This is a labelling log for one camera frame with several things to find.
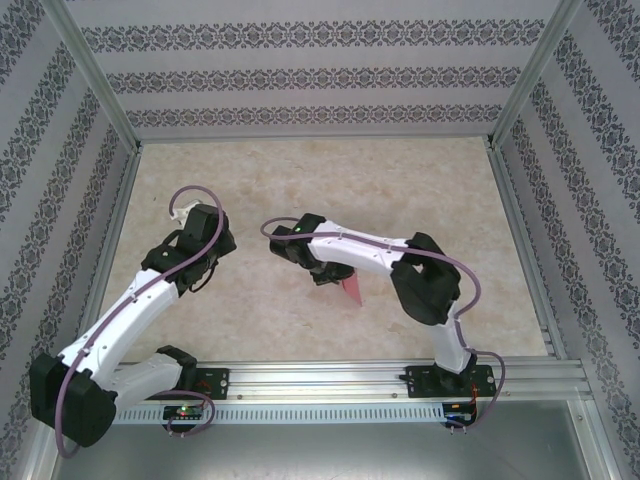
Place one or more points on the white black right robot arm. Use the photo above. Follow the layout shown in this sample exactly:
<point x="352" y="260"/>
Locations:
<point x="350" y="250"/>

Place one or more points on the small circuit board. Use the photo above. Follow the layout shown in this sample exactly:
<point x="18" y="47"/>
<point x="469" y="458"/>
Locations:
<point x="182" y="412"/>
<point x="457" y="409"/>

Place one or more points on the wide aluminium base rail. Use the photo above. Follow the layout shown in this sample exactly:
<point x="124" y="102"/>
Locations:
<point x="320" y="380"/>

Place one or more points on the grey metal sheet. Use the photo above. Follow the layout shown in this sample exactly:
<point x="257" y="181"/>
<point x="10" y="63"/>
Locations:
<point x="320" y="455"/>

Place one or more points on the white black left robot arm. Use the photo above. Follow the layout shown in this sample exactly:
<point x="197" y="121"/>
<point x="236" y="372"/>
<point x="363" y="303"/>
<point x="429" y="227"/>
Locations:
<point x="130" y="325"/>

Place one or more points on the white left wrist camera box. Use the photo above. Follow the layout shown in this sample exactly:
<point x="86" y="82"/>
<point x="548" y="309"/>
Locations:
<point x="182" y="212"/>

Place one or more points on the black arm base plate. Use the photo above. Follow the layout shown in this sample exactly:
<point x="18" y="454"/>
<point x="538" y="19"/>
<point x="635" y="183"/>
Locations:
<point x="220" y="382"/>
<point x="417" y="382"/>

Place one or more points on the aluminium side rail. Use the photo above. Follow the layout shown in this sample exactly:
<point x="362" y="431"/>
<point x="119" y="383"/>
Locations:
<point x="525" y="245"/>
<point x="107" y="250"/>

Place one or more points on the aluminium frame post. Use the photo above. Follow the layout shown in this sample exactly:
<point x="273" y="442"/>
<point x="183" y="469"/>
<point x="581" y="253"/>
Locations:
<point x="35" y="460"/>
<point x="537" y="65"/>
<point x="597" y="445"/>
<point x="95" y="70"/>

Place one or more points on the pink paper sheet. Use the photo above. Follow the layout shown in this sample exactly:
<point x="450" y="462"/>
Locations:
<point x="352" y="290"/>

